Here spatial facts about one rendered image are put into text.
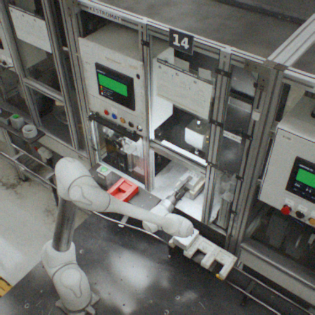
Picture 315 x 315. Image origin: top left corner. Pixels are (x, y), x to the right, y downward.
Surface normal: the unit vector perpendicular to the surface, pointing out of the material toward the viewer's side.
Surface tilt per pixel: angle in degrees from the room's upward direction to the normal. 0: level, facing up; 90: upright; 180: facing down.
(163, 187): 0
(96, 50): 90
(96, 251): 0
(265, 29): 0
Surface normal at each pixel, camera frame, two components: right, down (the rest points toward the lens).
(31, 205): 0.00, -0.71
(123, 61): -0.59, 0.57
